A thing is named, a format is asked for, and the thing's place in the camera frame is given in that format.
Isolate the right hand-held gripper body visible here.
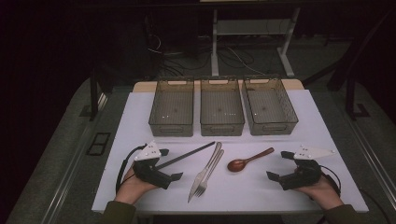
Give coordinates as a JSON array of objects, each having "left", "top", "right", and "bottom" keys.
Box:
[{"left": 279, "top": 144, "right": 336, "bottom": 190}]

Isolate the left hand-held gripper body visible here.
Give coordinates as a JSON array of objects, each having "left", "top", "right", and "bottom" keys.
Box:
[{"left": 133, "top": 140, "right": 173, "bottom": 190}]

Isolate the black chopstick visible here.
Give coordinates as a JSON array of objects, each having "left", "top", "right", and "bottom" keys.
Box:
[
  {"left": 154, "top": 141, "right": 217, "bottom": 171},
  {"left": 154, "top": 142, "right": 217, "bottom": 171}
]

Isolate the steel table knife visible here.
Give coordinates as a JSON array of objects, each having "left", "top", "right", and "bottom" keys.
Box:
[{"left": 187, "top": 141, "right": 223, "bottom": 203}]

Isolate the steel fork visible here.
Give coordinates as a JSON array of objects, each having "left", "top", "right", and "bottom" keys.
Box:
[{"left": 193, "top": 148, "right": 225, "bottom": 199}]

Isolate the brown wooden spoon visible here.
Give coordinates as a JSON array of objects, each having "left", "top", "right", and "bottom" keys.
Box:
[{"left": 226, "top": 147, "right": 276, "bottom": 173}]

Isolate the smoky plastic storage bin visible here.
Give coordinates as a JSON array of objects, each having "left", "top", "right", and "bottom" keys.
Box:
[
  {"left": 241, "top": 76, "right": 299, "bottom": 136},
  {"left": 199, "top": 77, "right": 246, "bottom": 137},
  {"left": 148, "top": 77, "right": 195, "bottom": 138}
]

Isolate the person's left hand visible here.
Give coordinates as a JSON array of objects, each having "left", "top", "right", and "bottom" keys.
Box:
[{"left": 114, "top": 168, "right": 160, "bottom": 205}]

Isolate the person's right hand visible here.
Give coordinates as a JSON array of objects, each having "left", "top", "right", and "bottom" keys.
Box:
[{"left": 293, "top": 176, "right": 345, "bottom": 211}]

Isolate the black metal stand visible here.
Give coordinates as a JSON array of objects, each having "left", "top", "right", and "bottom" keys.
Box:
[{"left": 345, "top": 76, "right": 372, "bottom": 121}]

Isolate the white metal stand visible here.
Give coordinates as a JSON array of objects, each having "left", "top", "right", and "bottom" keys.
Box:
[{"left": 210, "top": 7, "right": 302, "bottom": 78}]

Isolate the black slanted stand bar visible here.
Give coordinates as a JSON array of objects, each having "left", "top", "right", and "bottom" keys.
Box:
[{"left": 326, "top": 8, "right": 396, "bottom": 91}]

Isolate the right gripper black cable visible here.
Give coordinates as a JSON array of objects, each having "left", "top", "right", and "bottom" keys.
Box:
[{"left": 319, "top": 164, "right": 343, "bottom": 198}]

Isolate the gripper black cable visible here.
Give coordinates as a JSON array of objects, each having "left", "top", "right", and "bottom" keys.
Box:
[
  {"left": 319, "top": 164, "right": 343, "bottom": 198},
  {"left": 115, "top": 144, "right": 148, "bottom": 194}
]

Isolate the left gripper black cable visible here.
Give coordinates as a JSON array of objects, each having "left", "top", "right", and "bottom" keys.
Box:
[{"left": 115, "top": 144, "right": 148, "bottom": 194}]

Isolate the black floor socket frame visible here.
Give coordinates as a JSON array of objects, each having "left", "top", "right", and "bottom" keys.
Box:
[{"left": 86, "top": 132, "right": 112, "bottom": 157}]

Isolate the black floor cable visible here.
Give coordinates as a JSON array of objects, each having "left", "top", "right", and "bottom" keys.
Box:
[{"left": 146, "top": 31, "right": 219, "bottom": 77}]

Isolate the white floor cable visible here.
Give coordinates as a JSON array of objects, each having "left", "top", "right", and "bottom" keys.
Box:
[{"left": 228, "top": 46, "right": 265, "bottom": 77}]

